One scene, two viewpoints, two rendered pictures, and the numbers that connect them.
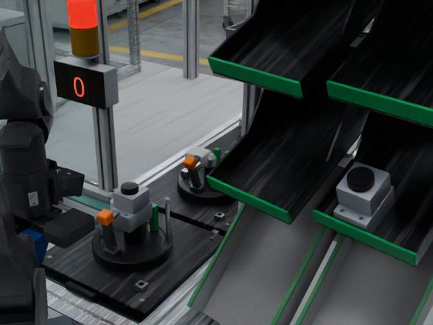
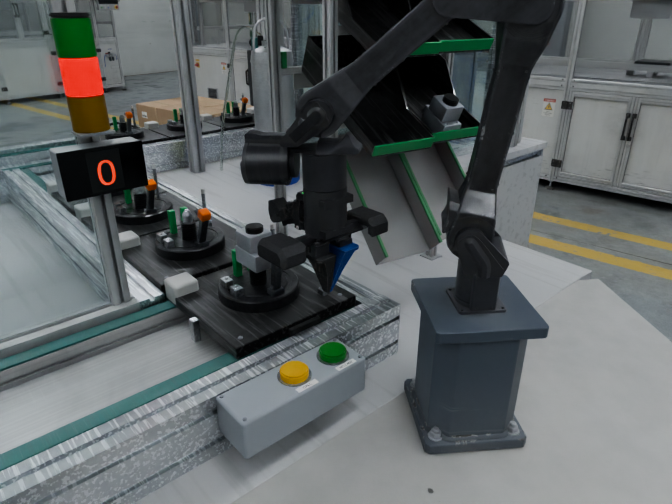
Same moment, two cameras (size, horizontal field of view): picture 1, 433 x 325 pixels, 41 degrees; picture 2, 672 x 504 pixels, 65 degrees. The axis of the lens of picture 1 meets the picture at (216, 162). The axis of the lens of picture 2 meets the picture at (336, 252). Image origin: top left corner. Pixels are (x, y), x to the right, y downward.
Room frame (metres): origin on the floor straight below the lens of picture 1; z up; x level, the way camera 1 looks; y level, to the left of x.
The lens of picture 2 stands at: (0.46, 0.87, 1.43)
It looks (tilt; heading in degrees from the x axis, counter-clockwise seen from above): 25 degrees down; 288
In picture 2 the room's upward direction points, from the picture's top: straight up
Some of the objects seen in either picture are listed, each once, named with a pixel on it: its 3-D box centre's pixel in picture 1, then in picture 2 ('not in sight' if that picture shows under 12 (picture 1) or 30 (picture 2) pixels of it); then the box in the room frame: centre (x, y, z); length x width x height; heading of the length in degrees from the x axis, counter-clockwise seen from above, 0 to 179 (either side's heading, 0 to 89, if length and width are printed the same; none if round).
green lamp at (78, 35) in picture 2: not in sight; (74, 37); (1.03, 0.24, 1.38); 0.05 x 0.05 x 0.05
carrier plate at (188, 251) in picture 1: (133, 252); (259, 296); (0.83, 0.14, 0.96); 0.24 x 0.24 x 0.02; 59
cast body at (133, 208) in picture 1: (134, 201); (252, 243); (0.84, 0.14, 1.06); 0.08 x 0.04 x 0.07; 149
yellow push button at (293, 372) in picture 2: not in sight; (294, 374); (0.69, 0.33, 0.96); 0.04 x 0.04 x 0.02
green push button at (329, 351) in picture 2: not in sight; (332, 354); (0.66, 0.27, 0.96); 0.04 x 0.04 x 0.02
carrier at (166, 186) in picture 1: (211, 169); (188, 227); (1.05, 0.01, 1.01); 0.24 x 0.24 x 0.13; 59
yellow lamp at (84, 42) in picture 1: (84, 39); (88, 112); (1.03, 0.24, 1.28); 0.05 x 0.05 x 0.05
